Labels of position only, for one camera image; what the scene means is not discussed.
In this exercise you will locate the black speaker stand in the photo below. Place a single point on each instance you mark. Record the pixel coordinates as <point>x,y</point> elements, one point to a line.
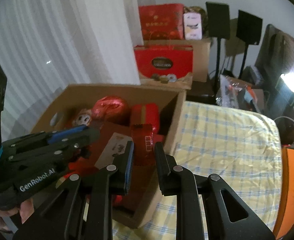
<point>218,65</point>
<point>244,60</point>

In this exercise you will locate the person's left hand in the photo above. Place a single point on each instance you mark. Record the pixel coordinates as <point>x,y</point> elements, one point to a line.
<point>25,208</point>

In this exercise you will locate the brown bag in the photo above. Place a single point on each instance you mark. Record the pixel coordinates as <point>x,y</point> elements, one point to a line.
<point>289,130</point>

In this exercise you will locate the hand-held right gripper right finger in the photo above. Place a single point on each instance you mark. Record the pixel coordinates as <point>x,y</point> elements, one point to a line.
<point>159,165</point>

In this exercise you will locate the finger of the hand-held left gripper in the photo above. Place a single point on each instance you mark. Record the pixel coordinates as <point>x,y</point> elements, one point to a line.
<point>67,132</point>
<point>87,136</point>

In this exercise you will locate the red paper carrier bag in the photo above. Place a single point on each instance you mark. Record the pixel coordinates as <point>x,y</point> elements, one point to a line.
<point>162,55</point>

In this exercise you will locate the clear plastic packaged toy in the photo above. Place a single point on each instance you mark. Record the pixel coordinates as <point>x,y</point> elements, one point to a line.
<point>231,90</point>

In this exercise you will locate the red foil ball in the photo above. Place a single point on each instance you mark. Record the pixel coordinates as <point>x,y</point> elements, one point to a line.
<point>109,107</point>

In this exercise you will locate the brown cardboard box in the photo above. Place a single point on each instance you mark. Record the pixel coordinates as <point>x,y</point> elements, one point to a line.
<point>117,92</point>

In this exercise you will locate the dark wooden side table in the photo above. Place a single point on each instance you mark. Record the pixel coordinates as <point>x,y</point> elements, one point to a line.
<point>201,90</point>

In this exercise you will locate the red snack packet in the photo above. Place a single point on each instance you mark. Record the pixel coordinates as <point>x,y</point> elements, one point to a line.
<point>143,140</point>

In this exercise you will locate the red tin with gold band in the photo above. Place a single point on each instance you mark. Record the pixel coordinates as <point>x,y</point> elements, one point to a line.
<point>144,112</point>

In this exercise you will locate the red patterned gift box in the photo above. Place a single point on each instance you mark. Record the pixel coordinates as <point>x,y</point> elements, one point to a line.
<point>159,20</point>

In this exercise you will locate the bright work lamp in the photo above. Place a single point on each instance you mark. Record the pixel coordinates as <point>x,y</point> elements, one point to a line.
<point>285,92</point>

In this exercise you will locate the white curtain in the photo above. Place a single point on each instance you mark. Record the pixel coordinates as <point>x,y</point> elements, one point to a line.
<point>62,30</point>

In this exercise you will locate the white tissue pack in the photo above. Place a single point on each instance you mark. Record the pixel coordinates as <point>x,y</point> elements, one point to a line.
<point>193,26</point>

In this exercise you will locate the plain brown cardboard carton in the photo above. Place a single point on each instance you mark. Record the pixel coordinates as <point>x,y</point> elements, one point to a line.
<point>200,60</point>

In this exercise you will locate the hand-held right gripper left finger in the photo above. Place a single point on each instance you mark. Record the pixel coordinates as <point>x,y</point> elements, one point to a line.
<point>129,165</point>

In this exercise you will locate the yellow blue checked tablecloth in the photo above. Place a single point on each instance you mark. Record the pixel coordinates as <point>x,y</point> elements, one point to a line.
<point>224,142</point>

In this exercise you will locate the gold patterned box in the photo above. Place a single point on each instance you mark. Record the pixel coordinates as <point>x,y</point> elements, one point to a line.
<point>201,11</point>

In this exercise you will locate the brown sofa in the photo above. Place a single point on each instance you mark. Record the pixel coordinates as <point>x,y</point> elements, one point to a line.
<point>286,55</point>

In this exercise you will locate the black speaker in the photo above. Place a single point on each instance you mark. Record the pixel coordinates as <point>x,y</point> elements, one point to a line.
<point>249,27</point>
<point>218,20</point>

